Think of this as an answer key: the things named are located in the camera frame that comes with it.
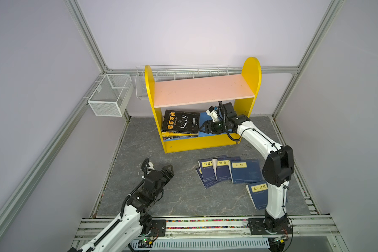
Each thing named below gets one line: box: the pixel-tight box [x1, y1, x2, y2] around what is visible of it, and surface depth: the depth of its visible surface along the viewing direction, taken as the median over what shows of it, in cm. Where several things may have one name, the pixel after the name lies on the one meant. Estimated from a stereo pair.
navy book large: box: [228, 159, 264, 184], surface depth 91 cm
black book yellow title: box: [161, 109, 201, 134], surface depth 91 cm
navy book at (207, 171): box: [195, 158, 218, 189], surface depth 91 cm
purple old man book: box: [162, 134, 199, 140], surface depth 91 cm
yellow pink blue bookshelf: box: [144, 57, 262, 154], surface depth 86 cm
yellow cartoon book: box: [161, 131, 199, 138], surface depth 88 cm
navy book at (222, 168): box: [211, 154, 241, 182], surface depth 91 cm
